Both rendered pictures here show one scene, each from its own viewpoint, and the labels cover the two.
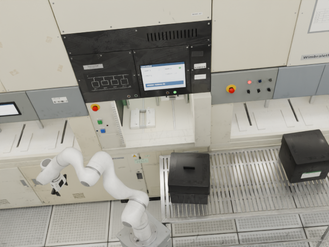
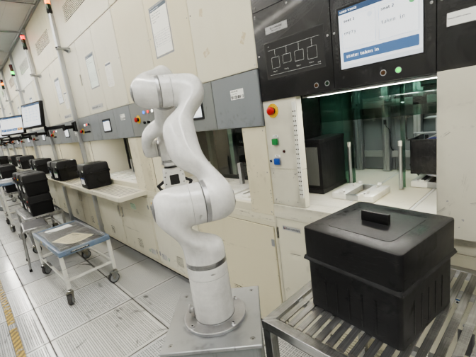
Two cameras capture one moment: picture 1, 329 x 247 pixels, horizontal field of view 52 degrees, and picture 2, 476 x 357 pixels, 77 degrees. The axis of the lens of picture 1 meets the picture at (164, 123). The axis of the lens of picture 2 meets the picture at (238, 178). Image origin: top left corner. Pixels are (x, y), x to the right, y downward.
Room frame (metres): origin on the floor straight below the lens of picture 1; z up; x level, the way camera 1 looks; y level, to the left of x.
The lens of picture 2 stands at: (0.55, -0.43, 1.35)
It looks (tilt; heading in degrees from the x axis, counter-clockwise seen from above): 12 degrees down; 45
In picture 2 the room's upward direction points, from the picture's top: 8 degrees counter-clockwise
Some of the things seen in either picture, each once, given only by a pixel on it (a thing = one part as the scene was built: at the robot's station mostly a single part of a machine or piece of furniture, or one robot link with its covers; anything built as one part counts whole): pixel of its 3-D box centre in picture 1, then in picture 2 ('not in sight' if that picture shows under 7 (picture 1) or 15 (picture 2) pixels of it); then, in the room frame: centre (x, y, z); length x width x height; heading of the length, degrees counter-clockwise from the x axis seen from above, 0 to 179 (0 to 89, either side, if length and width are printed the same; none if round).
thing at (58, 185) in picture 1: (57, 181); (173, 175); (1.33, 0.77, 1.12); 0.10 x 0.07 x 0.11; 152
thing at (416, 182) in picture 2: (171, 90); (440, 179); (2.34, -0.11, 0.89); 0.22 x 0.21 x 0.04; 177
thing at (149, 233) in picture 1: (141, 227); (210, 288); (1.05, 0.24, 0.85); 0.19 x 0.19 x 0.18
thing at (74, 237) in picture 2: not in sight; (72, 237); (1.28, 2.52, 0.47); 0.31 x 0.23 x 0.02; 109
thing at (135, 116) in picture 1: (142, 118); (360, 190); (2.04, 0.18, 0.89); 0.22 x 0.21 x 0.04; 177
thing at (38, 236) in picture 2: not in sight; (76, 254); (1.32, 2.70, 0.24); 0.97 x 0.52 x 0.48; 90
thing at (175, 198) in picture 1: (189, 181); (377, 275); (1.37, -0.13, 0.85); 0.28 x 0.28 x 0.17; 79
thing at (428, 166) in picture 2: not in sight; (440, 147); (2.34, -0.10, 1.06); 0.24 x 0.20 x 0.32; 87
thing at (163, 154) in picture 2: (49, 169); (167, 145); (1.33, 0.77, 1.26); 0.09 x 0.08 x 0.13; 152
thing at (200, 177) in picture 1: (189, 171); (375, 234); (1.37, -0.13, 0.98); 0.29 x 0.29 x 0.13; 79
